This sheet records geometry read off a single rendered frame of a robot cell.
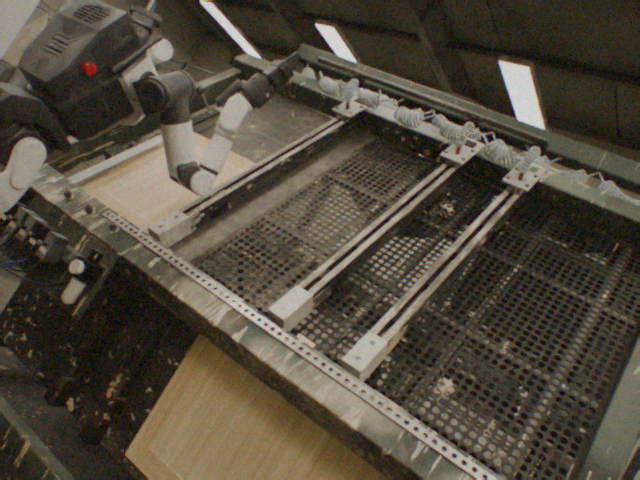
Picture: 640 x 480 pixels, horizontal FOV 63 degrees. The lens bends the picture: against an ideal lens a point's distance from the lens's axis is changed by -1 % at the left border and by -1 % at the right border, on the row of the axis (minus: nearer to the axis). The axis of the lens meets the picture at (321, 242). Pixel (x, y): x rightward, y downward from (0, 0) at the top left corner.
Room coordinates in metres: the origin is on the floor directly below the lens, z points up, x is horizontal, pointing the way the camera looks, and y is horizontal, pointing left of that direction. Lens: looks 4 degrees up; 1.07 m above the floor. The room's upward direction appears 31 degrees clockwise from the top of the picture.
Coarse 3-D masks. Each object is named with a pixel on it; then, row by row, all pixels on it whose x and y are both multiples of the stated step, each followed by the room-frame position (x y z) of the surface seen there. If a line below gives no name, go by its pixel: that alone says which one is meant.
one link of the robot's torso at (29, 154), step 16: (16, 144) 1.38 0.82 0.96; (32, 144) 1.40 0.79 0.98; (16, 160) 1.39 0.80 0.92; (32, 160) 1.42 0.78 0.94; (0, 176) 1.39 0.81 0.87; (16, 176) 1.41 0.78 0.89; (32, 176) 1.45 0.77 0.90; (0, 192) 1.41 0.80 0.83; (16, 192) 1.44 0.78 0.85; (0, 208) 1.44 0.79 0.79
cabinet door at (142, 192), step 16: (208, 144) 2.20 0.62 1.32; (144, 160) 2.10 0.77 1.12; (160, 160) 2.11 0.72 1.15; (240, 160) 2.12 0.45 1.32; (112, 176) 2.02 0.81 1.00; (128, 176) 2.03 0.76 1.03; (144, 176) 2.03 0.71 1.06; (160, 176) 2.03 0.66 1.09; (224, 176) 2.04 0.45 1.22; (96, 192) 1.95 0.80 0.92; (112, 192) 1.95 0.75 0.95; (128, 192) 1.96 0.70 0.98; (144, 192) 1.96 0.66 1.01; (160, 192) 1.96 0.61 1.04; (176, 192) 1.96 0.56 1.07; (112, 208) 1.88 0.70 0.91; (128, 208) 1.88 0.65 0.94; (144, 208) 1.89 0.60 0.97; (160, 208) 1.89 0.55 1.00; (176, 208) 1.89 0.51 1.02; (144, 224) 1.82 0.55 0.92
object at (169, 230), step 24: (336, 120) 2.26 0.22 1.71; (312, 144) 2.13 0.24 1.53; (264, 168) 1.98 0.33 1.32; (288, 168) 2.08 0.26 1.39; (216, 192) 1.88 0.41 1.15; (240, 192) 1.92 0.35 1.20; (168, 216) 1.77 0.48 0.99; (192, 216) 1.78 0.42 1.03; (216, 216) 1.88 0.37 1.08; (168, 240) 1.75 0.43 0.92
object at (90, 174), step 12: (216, 108) 2.38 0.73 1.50; (216, 120) 2.35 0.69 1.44; (144, 144) 2.15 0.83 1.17; (156, 144) 2.15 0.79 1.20; (120, 156) 2.08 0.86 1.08; (132, 156) 2.09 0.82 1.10; (96, 168) 2.02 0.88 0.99; (108, 168) 2.03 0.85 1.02; (72, 180) 1.96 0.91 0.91; (84, 180) 1.98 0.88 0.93
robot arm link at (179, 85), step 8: (176, 72) 1.49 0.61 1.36; (168, 80) 1.43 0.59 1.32; (176, 80) 1.45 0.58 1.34; (184, 80) 1.48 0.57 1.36; (176, 88) 1.44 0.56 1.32; (184, 88) 1.48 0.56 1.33; (176, 96) 1.45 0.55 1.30; (184, 96) 1.49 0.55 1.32; (176, 104) 1.47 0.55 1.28; (184, 104) 1.49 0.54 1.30; (168, 112) 1.48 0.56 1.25; (176, 112) 1.48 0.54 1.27; (184, 112) 1.49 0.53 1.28; (160, 120) 1.51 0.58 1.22; (168, 120) 1.49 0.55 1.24; (176, 120) 1.49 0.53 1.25; (184, 120) 1.50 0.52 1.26
